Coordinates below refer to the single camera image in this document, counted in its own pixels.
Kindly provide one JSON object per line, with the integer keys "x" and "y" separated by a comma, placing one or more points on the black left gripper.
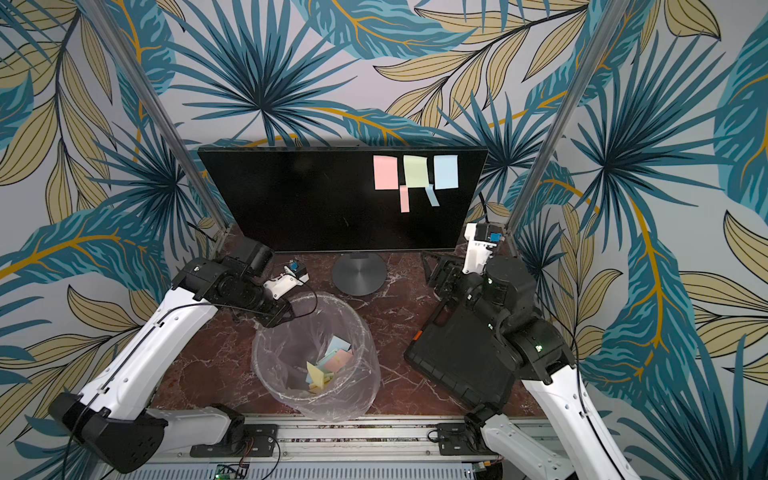
{"x": 275, "y": 316}

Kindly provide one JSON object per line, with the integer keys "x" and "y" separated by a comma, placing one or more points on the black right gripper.
{"x": 452, "y": 276}

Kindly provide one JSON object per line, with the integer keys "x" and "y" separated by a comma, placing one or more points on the small blue sticky strip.
{"x": 432, "y": 196}

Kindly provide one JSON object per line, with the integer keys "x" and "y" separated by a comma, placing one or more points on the large green sticky note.
{"x": 416, "y": 171}

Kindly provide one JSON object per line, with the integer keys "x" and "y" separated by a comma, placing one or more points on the large blue sticky note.
{"x": 445, "y": 168}

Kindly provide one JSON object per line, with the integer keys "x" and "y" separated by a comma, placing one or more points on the large pink sticky note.
{"x": 386, "y": 175}

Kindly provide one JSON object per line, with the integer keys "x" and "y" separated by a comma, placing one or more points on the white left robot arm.
{"x": 110, "y": 416}

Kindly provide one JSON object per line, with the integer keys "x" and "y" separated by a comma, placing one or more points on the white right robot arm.
{"x": 542, "y": 361}

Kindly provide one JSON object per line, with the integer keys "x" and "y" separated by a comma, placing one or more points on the small pink sticky strip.
{"x": 404, "y": 199}

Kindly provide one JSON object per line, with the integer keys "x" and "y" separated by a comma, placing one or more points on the grey round monitor stand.
{"x": 359, "y": 274}

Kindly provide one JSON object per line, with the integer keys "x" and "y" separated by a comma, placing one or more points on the black computer monitor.
{"x": 320, "y": 200}

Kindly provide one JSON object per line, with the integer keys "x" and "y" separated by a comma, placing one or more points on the pile of discarded sticky notes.
{"x": 319, "y": 376}

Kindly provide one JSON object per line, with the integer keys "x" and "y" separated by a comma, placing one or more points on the clear plastic lined waste bin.
{"x": 280, "y": 356}

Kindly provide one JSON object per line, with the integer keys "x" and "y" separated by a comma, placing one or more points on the black plastic tool case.
{"x": 453, "y": 349}

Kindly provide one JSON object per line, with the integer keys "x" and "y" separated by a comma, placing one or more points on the green circuit board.
{"x": 230, "y": 472}

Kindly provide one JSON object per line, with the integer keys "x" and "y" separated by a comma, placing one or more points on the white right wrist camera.
{"x": 483, "y": 240}

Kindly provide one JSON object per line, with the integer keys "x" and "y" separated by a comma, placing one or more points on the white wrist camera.
{"x": 483, "y": 240}
{"x": 294, "y": 275}

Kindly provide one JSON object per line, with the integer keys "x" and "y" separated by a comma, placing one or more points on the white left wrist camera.
{"x": 294, "y": 275}

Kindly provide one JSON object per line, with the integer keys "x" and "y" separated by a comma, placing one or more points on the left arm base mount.
{"x": 244, "y": 441}

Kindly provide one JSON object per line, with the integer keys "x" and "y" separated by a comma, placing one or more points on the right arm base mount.
{"x": 458, "y": 439}

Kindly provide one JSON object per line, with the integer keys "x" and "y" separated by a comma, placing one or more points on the left aluminium frame post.
{"x": 107, "y": 28}

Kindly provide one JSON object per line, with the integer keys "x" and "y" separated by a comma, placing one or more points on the aluminium frame post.
{"x": 596, "y": 47}
{"x": 107, "y": 28}

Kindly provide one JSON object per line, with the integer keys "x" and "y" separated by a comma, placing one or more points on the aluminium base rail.
{"x": 380, "y": 447}

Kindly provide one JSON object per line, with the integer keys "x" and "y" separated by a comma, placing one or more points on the right aluminium frame post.
{"x": 596, "y": 47}

